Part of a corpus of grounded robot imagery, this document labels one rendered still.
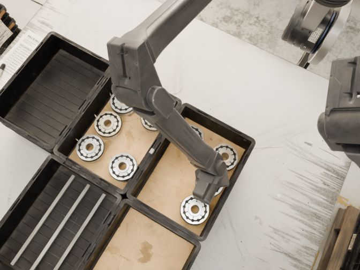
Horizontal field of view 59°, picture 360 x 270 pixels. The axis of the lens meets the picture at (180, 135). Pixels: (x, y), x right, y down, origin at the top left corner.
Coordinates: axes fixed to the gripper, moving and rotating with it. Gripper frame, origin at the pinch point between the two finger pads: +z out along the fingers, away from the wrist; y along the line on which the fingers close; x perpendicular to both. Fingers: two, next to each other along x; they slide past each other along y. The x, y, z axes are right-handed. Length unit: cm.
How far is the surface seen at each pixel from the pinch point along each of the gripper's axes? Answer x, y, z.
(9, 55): 72, -80, 16
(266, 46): 107, 68, 87
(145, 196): -1.9, -23.6, 3.8
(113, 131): 23.4, -32.8, 0.8
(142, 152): 14.6, -23.2, 3.7
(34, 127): 30, -63, 3
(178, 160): 9.9, -10.2, 3.9
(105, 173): 8.5, -37.3, 3.6
